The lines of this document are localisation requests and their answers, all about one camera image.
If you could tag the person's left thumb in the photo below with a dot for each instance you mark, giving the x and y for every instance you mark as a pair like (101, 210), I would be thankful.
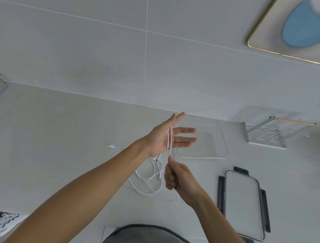
(177, 118)

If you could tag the person's right thumb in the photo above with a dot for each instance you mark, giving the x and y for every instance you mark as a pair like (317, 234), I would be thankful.
(171, 168)

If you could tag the clear lid with black clips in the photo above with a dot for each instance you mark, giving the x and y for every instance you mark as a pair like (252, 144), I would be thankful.
(243, 205)

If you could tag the gold framed wall picture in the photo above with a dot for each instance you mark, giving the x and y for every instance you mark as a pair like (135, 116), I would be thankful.
(295, 30)

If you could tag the person's right hand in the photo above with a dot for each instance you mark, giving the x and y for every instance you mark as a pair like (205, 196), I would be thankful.
(184, 181)

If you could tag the grey garment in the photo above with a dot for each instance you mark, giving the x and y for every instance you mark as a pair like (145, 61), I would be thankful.
(145, 235)

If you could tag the white rack with wooden rod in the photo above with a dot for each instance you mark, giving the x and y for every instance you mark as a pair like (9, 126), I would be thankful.
(265, 140)

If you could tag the person's left hand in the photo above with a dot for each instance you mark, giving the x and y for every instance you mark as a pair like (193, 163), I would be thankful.
(156, 139)

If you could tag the person's right forearm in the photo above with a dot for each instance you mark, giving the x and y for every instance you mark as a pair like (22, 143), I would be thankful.
(216, 220)

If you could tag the person's left forearm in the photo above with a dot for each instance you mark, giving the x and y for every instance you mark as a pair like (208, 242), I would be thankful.
(82, 192)

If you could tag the clear glass container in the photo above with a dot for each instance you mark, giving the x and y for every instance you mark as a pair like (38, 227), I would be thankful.
(208, 146)

